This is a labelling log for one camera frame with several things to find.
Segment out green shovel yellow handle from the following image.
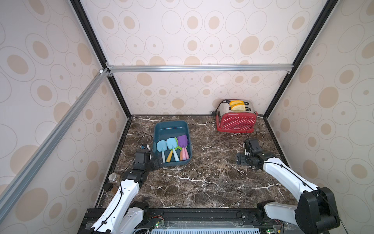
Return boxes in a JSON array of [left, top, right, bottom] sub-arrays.
[[166, 136, 179, 163]]

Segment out blue shovel light blue handle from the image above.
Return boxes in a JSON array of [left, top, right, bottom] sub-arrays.
[[166, 137, 180, 162]]

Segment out teal plastic storage box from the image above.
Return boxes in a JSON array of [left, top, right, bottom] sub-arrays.
[[153, 121, 192, 167]]

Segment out purple shovel pink handle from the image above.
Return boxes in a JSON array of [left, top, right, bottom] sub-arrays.
[[177, 135, 190, 161], [179, 148, 184, 161]]

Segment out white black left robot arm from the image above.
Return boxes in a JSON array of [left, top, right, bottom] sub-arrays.
[[80, 149, 159, 234]]

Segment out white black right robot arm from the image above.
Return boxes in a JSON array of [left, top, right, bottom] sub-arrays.
[[236, 138, 341, 234]]

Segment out glass jar light lid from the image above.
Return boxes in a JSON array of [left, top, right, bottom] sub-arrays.
[[108, 173, 120, 187]]

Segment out red polka dot toaster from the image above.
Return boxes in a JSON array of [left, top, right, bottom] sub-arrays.
[[214, 99, 258, 133]]

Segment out front bread slice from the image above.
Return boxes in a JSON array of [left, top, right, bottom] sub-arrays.
[[229, 104, 246, 111]]

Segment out bread slice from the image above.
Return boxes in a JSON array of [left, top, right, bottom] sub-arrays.
[[229, 100, 244, 106], [229, 104, 246, 111]]

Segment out rear bread slice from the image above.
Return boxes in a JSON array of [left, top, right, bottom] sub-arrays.
[[229, 100, 244, 106]]

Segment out silver aluminium crossbar back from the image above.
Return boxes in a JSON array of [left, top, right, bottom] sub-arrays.
[[109, 64, 294, 73]]

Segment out silver aluminium crossbar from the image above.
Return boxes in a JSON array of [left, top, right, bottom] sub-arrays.
[[1, 68, 110, 222], [109, 64, 294, 73]]

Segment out silver aluminium crossbar left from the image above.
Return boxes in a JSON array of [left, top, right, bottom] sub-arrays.
[[1, 68, 110, 222]]

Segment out black toaster power cable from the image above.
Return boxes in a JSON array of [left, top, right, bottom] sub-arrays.
[[212, 99, 230, 117]]

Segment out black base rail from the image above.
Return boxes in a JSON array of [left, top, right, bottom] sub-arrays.
[[77, 207, 293, 234]]

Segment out black corner frame post left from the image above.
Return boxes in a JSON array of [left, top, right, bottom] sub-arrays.
[[69, 0, 131, 119]]

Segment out black corner frame post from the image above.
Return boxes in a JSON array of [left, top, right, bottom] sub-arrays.
[[69, 0, 131, 119], [263, 0, 339, 120]]

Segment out black corner frame post right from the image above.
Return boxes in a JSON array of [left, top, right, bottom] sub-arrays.
[[263, 0, 339, 120]]

